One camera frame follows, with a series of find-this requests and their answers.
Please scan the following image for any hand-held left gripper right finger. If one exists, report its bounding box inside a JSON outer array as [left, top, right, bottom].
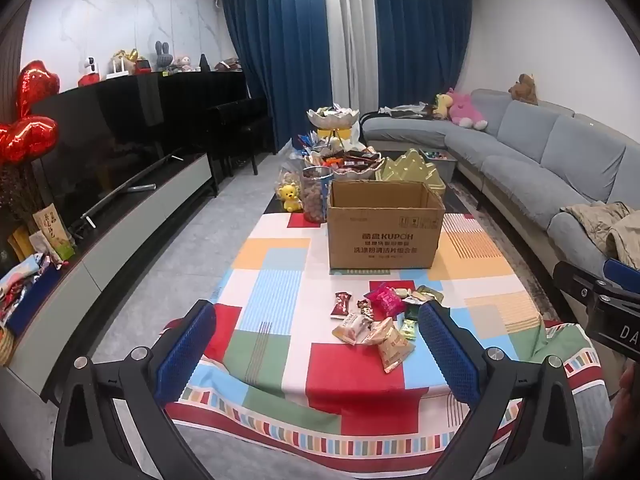
[[417, 301, 586, 480]]

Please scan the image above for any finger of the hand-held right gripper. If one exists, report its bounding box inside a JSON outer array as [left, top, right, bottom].
[[552, 260, 601, 307], [602, 258, 640, 295]]

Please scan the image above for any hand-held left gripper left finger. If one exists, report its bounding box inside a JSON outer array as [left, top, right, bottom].
[[51, 300, 218, 480]]

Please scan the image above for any pile of mixed snack packets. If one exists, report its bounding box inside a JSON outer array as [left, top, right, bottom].
[[330, 282, 446, 373]]

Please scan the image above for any brown cardboard box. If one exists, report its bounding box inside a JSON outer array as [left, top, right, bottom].
[[326, 180, 447, 271]]

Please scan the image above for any blue box of snacks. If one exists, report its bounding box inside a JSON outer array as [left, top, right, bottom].
[[0, 255, 63, 338]]

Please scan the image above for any clear jar of brown snacks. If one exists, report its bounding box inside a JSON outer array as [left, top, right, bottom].
[[301, 167, 335, 223]]

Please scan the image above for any heap of dark wrapped snacks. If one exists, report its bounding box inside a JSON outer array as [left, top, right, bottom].
[[312, 147, 381, 168]]

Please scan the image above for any person's right hand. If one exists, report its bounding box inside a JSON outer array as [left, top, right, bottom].
[[597, 360, 640, 480]]

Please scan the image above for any beige jacket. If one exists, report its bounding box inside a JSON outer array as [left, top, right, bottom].
[[560, 201, 640, 266]]

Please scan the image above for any patterned grey rug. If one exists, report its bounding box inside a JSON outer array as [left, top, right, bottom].
[[447, 180, 556, 321]]

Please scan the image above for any grey television cabinet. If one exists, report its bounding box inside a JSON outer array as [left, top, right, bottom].
[[0, 152, 218, 406]]

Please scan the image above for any colourful patchwork tablecloth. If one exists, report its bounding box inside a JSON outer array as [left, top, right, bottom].
[[162, 212, 613, 468]]

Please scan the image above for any grey corner sofa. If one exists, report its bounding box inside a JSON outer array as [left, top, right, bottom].
[[361, 89, 640, 301]]

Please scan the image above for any grey storage bin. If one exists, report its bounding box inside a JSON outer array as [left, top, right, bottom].
[[420, 149, 458, 181]]

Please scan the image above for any beige gift bag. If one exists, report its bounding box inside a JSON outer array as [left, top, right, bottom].
[[32, 203, 76, 261]]

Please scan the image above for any woven basket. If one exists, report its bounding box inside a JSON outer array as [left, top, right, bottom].
[[0, 327, 17, 367]]

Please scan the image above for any gold mountain-shaped tin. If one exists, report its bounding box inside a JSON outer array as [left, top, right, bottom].
[[375, 149, 447, 196]]

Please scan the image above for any yellow bear toy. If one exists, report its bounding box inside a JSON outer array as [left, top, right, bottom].
[[276, 183, 303, 212]]

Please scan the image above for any brown plush toy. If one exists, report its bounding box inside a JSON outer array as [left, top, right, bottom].
[[508, 74, 539, 106]]

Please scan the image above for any pink plush toy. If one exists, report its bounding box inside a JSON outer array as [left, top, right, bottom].
[[446, 87, 488, 131]]

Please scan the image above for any clear bag of nuts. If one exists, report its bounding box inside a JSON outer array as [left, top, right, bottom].
[[276, 160, 306, 195]]

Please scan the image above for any black flat television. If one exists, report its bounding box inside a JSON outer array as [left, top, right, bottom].
[[30, 76, 213, 231]]

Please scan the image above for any dried flower bunch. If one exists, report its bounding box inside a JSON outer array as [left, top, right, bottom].
[[0, 162, 43, 231]]

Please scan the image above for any black piano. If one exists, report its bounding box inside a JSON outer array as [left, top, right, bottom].
[[135, 70, 275, 196]]

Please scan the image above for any crumpled cloth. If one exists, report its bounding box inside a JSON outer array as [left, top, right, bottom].
[[378, 102, 433, 118]]

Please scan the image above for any heap of shiny snack packets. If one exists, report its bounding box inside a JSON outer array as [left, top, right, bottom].
[[295, 130, 321, 155]]

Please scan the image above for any two-tier white bowl stand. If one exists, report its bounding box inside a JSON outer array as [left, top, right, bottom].
[[304, 104, 385, 182]]

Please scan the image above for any heap of light wrapped candies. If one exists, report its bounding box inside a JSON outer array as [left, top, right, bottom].
[[312, 102, 356, 116]]

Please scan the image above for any red heart foil balloon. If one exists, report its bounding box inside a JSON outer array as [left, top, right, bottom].
[[17, 60, 61, 116], [0, 115, 60, 166]]

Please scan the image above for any blue curtain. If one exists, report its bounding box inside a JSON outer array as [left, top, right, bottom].
[[220, 0, 333, 156], [372, 0, 473, 116]]

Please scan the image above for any gold and brown handbag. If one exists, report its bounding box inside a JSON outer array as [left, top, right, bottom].
[[112, 50, 141, 73]]

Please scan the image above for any white sheer curtain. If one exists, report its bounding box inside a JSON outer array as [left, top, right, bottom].
[[324, 0, 376, 111]]

